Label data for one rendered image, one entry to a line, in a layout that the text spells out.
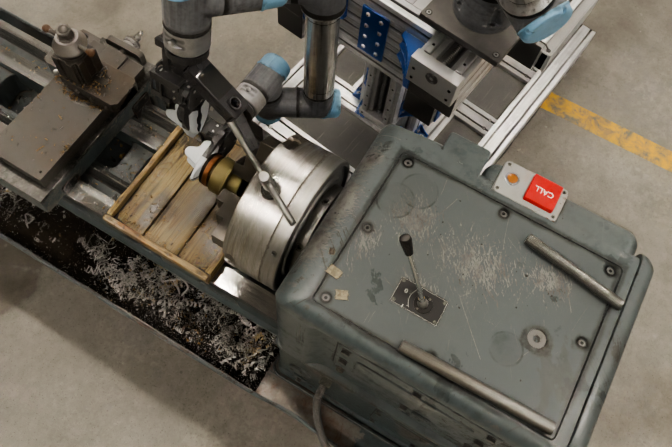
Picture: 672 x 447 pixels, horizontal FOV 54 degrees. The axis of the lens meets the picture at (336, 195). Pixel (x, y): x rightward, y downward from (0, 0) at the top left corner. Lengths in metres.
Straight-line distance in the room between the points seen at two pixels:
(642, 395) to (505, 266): 1.53
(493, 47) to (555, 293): 0.63
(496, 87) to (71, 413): 1.98
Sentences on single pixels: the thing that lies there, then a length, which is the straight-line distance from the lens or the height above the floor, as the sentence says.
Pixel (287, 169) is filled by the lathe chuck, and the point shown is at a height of 1.24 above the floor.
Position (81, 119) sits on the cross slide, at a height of 0.97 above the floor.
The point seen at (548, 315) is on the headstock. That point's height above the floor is 1.26.
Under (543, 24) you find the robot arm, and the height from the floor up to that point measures 1.36.
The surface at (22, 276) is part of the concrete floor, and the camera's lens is 2.70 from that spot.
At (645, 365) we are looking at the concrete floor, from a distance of 2.75.
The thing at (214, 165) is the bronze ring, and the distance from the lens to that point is 1.44.
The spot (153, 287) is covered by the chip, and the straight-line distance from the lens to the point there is 1.92.
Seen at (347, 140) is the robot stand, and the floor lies 0.21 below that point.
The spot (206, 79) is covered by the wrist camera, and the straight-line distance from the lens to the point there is 1.12.
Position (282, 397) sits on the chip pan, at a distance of 1.86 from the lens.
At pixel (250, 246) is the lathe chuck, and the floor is 1.17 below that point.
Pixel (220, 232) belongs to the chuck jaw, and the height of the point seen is 1.11.
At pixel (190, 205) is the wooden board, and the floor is 0.89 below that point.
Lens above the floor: 2.38
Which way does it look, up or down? 65 degrees down
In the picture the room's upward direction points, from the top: 8 degrees clockwise
